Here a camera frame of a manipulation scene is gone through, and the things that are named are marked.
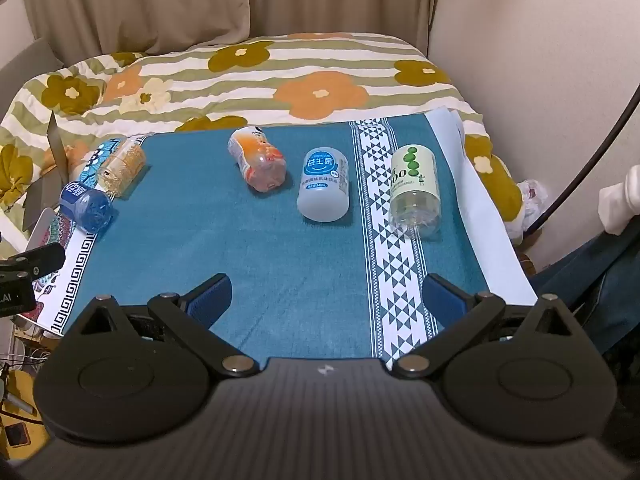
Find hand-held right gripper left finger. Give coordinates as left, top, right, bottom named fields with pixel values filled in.
left=62, top=273, right=261, bottom=377

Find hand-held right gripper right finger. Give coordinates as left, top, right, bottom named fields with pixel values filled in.
left=391, top=273, right=593, bottom=379

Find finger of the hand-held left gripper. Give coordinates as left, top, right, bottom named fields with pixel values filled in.
left=0, top=243, right=67, bottom=282

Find printed cloth with key border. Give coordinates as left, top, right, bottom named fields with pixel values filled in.
left=15, top=135, right=157, bottom=337

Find grey laptop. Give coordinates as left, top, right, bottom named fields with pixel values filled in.
left=22, top=109, right=69, bottom=233

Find blue plastic bottle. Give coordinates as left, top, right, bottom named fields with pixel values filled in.
left=59, top=181, right=115, bottom=234

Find teal cloth with patterned stripe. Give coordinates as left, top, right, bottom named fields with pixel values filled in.
left=52, top=112, right=501, bottom=361

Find clear bottle with green label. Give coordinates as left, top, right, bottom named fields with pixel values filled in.
left=388, top=144, right=443, bottom=239

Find clear bottle with yellow label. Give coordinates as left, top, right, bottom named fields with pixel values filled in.
left=96, top=138, right=147, bottom=197

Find white plastic bag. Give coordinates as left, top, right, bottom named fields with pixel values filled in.
left=504, top=178, right=552, bottom=247

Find yellow box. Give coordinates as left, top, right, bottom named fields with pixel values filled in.
left=0, top=411, right=52, bottom=462

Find blue denim pants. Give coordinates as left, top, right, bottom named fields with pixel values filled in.
left=529, top=220, right=640, bottom=357

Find orange label plastic bottle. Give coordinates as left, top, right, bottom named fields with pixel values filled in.
left=227, top=126, right=288, bottom=193

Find white bottle with blue label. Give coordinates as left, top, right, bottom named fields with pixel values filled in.
left=296, top=147, right=350, bottom=222

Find grey headboard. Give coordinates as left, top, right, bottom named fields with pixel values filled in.
left=0, top=37, right=66, bottom=117

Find black curved pole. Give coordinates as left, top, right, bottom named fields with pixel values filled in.
left=525, top=82, right=640, bottom=234

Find white cloth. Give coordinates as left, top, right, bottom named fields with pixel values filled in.
left=598, top=165, right=640, bottom=236

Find floral striped blanket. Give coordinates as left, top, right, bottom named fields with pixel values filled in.
left=0, top=32, right=524, bottom=261

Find beige curtain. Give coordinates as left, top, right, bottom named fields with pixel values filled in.
left=17, top=0, right=442, bottom=68

